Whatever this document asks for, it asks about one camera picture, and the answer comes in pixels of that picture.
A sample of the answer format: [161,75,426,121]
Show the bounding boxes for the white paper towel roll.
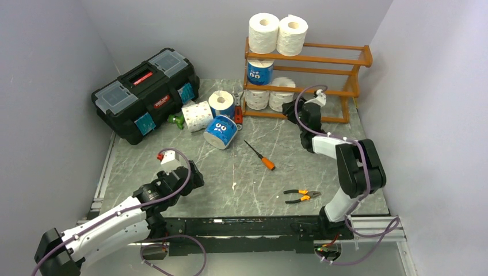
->
[248,13,280,54]
[268,76,296,112]
[276,14,308,56]

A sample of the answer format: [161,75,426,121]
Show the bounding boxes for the white roll with red print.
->
[244,90,270,110]

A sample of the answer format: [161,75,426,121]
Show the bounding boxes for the blue monster-face roll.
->
[203,115,238,150]

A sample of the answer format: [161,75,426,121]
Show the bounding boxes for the blue paper roll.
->
[247,58,274,86]

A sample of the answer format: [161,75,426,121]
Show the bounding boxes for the white dotted roll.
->
[181,101,214,132]

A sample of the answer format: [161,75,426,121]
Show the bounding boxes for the orange wooden shelf rack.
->
[243,43,373,124]

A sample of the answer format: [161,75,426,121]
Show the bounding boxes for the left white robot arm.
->
[32,161,204,275]

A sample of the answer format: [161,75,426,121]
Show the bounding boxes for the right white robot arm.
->
[282,99,387,239]

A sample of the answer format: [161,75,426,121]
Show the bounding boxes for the green small object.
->
[167,114,185,130]

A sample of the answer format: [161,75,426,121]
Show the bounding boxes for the black orange screwdriver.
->
[244,140,276,171]

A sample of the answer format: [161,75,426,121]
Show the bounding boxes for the red adjustable wrench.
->
[232,91,243,131]

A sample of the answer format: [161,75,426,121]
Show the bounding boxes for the orange black pliers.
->
[283,189,321,204]

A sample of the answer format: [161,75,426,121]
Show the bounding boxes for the black plastic toolbox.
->
[91,48,200,145]

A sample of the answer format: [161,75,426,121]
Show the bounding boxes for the blue wrapped roll upright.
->
[208,90,235,120]

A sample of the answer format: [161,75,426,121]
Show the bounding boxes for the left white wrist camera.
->
[157,150,182,174]

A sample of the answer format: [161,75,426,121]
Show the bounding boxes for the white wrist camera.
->
[157,150,182,174]
[306,89,327,108]

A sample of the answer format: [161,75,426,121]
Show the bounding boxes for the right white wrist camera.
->
[306,89,327,108]

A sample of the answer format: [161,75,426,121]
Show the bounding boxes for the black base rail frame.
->
[143,215,353,256]

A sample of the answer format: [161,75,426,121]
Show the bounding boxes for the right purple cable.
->
[293,84,401,267]

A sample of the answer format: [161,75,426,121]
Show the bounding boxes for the purple cable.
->
[293,84,401,267]
[30,147,208,276]

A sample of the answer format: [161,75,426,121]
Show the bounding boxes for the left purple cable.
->
[30,147,208,276]

